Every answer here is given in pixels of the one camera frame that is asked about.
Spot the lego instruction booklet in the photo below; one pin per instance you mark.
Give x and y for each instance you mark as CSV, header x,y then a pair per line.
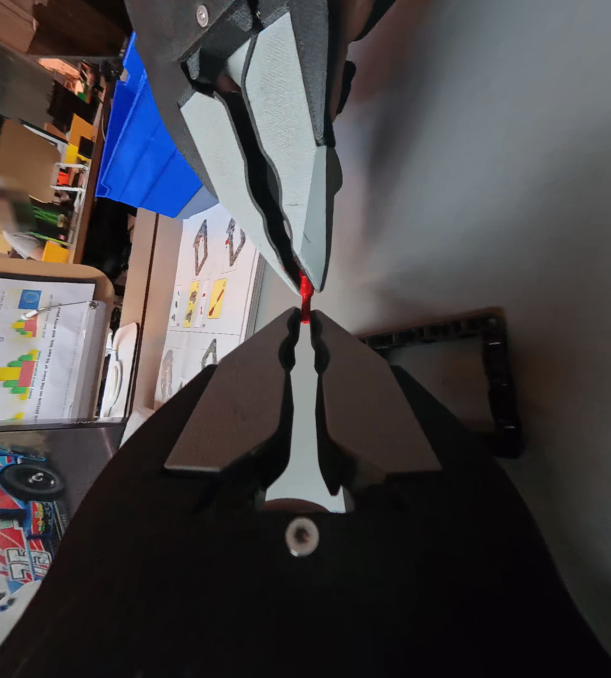
x,y
231,318

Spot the long red lego pin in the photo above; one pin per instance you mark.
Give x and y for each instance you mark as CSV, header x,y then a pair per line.
x,y
307,303

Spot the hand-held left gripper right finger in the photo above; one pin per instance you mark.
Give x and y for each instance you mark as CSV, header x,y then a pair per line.
x,y
376,417

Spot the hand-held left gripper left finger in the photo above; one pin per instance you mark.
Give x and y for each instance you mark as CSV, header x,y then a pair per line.
x,y
227,412

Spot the lego set box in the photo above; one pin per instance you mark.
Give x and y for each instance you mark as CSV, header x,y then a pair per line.
x,y
16,503

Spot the blue plastic bin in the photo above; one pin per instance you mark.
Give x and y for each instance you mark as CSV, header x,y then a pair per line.
x,y
141,158

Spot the black lego frame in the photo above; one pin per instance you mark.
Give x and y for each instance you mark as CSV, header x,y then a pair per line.
x,y
501,380

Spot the printed instruction sheet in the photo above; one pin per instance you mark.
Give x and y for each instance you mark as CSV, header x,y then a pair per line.
x,y
56,371

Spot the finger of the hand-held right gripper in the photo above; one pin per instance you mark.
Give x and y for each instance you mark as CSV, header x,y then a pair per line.
x,y
217,142
290,130

